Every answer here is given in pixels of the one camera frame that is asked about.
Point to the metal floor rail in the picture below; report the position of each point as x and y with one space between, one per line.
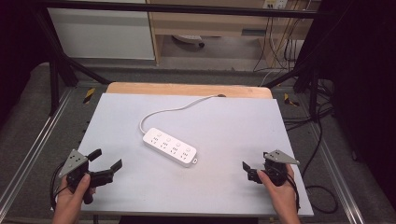
34 152
337 177

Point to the black curtain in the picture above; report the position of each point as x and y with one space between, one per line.
364 93
18 56

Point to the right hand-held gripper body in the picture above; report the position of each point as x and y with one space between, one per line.
277 169

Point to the wooden table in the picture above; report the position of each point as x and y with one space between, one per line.
186 89

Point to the person's right hand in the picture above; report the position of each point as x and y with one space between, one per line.
280 196

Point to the wooden desk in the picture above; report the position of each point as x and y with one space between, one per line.
211 25

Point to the black metal frame bar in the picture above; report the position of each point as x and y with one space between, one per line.
186 10

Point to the white table board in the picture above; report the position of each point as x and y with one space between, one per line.
224 130

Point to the white power strip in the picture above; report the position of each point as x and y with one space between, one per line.
169 147

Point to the person's left hand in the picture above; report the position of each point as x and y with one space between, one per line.
70 197

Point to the white wall socket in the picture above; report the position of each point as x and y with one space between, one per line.
275 3

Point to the white chair base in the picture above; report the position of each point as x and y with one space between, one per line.
188 39

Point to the black metal frame strut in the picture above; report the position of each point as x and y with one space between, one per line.
67 67
306 77

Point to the white cabinet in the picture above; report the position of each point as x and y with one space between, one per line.
99 31

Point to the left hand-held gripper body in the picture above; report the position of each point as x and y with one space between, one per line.
74 165

